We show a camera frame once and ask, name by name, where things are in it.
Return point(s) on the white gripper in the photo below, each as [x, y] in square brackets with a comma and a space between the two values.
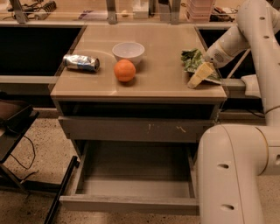
[214, 56]

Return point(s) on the green jalapeno chip bag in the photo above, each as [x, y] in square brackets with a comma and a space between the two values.
[192, 59]

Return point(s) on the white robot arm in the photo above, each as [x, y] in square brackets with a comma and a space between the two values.
[231, 156]

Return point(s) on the grey drawer cabinet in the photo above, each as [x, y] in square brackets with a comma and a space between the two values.
[159, 89]

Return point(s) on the closed grey middle drawer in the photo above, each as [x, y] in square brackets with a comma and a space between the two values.
[134, 129]

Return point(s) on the open grey bottom drawer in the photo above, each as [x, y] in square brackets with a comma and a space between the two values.
[134, 177]

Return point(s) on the white rod with cap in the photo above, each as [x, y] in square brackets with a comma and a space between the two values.
[243, 57]

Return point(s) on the pink stacked bins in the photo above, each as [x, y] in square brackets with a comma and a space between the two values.
[199, 10]

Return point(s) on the white bowl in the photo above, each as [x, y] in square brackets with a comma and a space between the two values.
[131, 51]

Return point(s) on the orange fruit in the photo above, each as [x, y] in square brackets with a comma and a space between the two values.
[124, 70]

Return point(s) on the crushed silver soda can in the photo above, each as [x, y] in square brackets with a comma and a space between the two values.
[81, 62]

